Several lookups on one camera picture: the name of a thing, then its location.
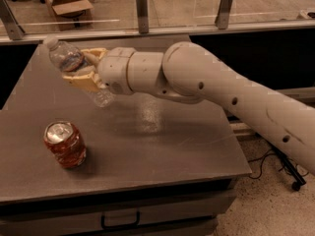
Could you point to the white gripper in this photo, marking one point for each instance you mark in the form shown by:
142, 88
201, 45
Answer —
114, 70

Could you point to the clear plastic water bottle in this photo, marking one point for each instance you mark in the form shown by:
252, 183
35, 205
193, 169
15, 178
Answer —
70, 60

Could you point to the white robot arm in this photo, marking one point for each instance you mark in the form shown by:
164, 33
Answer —
188, 73

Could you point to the brown cardboard box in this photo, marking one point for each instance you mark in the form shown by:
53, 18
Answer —
70, 14

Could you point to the red soda can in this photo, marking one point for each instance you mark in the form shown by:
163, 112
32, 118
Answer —
66, 143

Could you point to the grey table drawer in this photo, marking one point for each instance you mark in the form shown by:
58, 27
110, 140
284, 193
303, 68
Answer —
183, 215

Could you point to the black stand leg with caster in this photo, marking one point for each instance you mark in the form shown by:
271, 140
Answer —
292, 170

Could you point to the middle metal fence post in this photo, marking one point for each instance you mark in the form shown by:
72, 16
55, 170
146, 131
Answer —
142, 16

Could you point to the metal fence post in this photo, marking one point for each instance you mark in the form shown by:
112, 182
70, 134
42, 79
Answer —
142, 16
14, 31
222, 18

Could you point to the left metal fence post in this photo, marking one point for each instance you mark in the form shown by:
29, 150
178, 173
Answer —
14, 31

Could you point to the right metal fence post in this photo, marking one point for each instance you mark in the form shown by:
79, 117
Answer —
222, 18

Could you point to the black drawer handle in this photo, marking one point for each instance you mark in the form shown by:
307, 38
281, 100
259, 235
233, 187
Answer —
119, 220

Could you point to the grey metal side rail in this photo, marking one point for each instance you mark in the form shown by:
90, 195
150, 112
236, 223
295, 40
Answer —
305, 95

